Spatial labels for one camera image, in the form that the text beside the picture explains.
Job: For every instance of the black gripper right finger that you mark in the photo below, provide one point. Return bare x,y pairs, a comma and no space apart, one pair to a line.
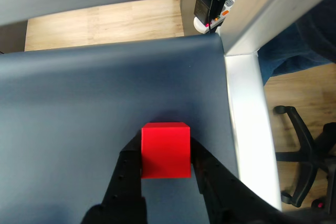
228,197

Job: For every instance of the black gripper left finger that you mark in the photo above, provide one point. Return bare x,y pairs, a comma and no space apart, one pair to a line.
123,182

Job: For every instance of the red cube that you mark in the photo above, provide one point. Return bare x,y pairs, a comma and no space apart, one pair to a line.
165,153

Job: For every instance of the dark blue table mat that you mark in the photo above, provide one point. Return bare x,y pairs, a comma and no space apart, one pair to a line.
105,90

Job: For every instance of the black office chair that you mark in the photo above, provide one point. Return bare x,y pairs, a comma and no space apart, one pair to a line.
304,140

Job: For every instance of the person's leg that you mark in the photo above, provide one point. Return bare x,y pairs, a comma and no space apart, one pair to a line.
302,45

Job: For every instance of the white power strip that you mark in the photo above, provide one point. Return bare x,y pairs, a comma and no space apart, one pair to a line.
200,26

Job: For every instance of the black power adapter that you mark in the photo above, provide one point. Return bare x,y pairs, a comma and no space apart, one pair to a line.
202,9

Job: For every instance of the silver metal frame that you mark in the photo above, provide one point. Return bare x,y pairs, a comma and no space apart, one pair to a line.
249,103

